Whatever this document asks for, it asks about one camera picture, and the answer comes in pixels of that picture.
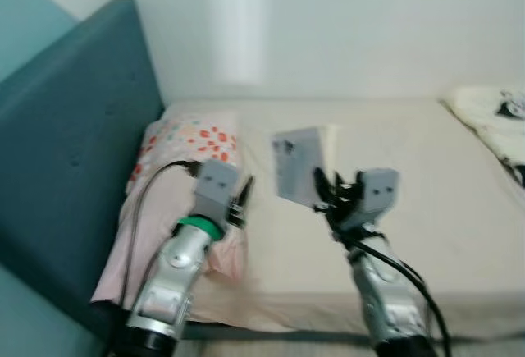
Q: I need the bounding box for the white printed booklet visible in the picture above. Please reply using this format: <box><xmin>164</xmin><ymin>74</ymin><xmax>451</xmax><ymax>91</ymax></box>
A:
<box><xmin>271</xmin><ymin>125</ymin><xmax>339</xmax><ymax>208</ymax></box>

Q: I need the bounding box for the pink patterned pillow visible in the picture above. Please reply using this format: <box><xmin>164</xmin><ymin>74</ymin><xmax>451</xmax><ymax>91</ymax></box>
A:
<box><xmin>90</xmin><ymin>109</ymin><xmax>251</xmax><ymax>307</ymax></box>

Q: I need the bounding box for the beige sheeted mattress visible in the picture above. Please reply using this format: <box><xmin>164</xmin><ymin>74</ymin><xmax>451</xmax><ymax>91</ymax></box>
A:
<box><xmin>94</xmin><ymin>97</ymin><xmax>525</xmax><ymax>333</ymax></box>

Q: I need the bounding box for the cream cartoon print quilt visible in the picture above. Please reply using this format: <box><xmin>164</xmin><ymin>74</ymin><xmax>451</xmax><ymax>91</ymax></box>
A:
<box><xmin>443</xmin><ymin>86</ymin><xmax>525</xmax><ymax>187</ymax></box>

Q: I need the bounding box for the teal upholstered headboard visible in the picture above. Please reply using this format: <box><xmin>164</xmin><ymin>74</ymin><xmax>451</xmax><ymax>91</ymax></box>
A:
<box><xmin>0</xmin><ymin>0</ymin><xmax>165</xmax><ymax>337</ymax></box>

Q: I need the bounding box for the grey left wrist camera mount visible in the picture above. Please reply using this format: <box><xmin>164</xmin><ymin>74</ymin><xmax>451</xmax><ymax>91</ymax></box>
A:
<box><xmin>194</xmin><ymin>158</ymin><xmax>240</xmax><ymax>220</ymax></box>

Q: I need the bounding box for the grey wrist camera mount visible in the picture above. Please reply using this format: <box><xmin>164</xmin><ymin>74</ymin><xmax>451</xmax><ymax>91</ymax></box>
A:
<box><xmin>194</xmin><ymin>158</ymin><xmax>240</xmax><ymax>220</ymax></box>
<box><xmin>358</xmin><ymin>168</ymin><xmax>400</xmax><ymax>225</ymax></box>

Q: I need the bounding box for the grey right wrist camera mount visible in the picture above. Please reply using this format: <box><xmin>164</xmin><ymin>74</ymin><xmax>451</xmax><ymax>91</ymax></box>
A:
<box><xmin>358</xmin><ymin>168</ymin><xmax>400</xmax><ymax>225</ymax></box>

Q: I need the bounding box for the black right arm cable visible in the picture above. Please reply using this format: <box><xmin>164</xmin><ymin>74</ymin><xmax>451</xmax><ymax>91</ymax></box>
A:
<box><xmin>328</xmin><ymin>209</ymin><xmax>452</xmax><ymax>357</ymax></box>

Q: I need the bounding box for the dark teal bed frame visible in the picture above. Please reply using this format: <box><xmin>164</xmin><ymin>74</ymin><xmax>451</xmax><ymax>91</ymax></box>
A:
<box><xmin>189</xmin><ymin>324</ymin><xmax>525</xmax><ymax>350</ymax></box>

